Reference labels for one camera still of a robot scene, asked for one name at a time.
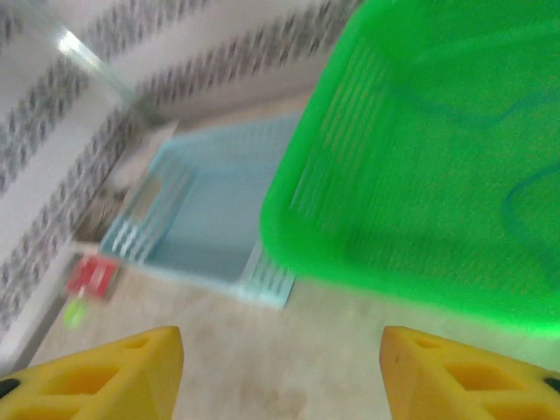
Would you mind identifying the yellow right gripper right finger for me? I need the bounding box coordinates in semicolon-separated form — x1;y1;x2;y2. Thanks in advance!
380;325;560;420

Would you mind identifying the small green object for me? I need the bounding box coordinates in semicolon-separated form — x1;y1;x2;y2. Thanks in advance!
62;299;88;328

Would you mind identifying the green plastic basket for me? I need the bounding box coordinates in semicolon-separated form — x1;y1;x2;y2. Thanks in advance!
257;0;560;340

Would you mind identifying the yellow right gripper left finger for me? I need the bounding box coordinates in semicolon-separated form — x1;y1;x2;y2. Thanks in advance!
0;325;184;420

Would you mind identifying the light blue plastic basket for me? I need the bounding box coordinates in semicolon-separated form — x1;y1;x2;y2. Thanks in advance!
99;114;307;311

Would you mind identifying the small red box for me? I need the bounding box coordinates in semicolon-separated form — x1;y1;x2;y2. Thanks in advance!
65;255;119;303

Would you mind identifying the blue cable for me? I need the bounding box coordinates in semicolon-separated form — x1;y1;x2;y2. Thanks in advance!
410;85;560;250

